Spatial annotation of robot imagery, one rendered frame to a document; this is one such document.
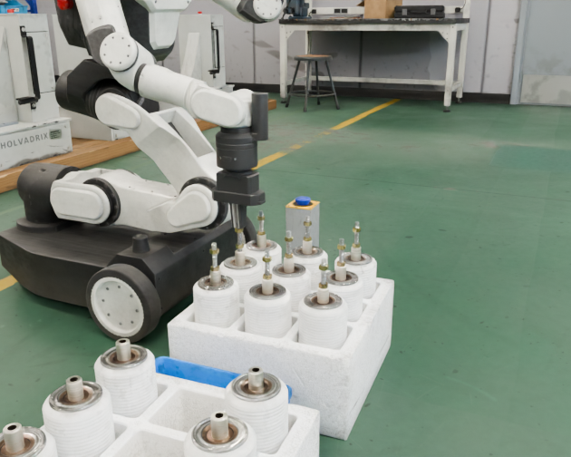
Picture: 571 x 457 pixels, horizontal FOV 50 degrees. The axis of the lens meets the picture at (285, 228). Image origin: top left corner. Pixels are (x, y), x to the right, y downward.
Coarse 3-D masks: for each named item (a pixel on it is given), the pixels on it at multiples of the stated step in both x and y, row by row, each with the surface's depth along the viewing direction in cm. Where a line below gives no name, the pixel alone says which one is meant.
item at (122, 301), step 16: (112, 272) 148; (128, 272) 148; (96, 288) 152; (112, 288) 152; (128, 288) 148; (144, 288) 147; (96, 304) 155; (112, 304) 153; (128, 304) 151; (144, 304) 147; (96, 320) 156; (112, 320) 155; (128, 320) 153; (144, 320) 149; (112, 336) 155; (128, 336) 153; (144, 336) 152
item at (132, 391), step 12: (96, 372) 98; (108, 372) 96; (120, 372) 96; (132, 372) 97; (144, 372) 98; (108, 384) 97; (120, 384) 96; (132, 384) 97; (144, 384) 98; (156, 384) 102; (120, 396) 97; (132, 396) 98; (144, 396) 99; (156, 396) 102; (120, 408) 98; (132, 408) 98; (144, 408) 100
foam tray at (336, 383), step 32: (384, 288) 142; (192, 320) 131; (384, 320) 141; (192, 352) 126; (224, 352) 123; (256, 352) 120; (288, 352) 117; (320, 352) 115; (352, 352) 115; (384, 352) 146; (288, 384) 119; (320, 384) 116; (352, 384) 117; (320, 416) 119; (352, 416) 120
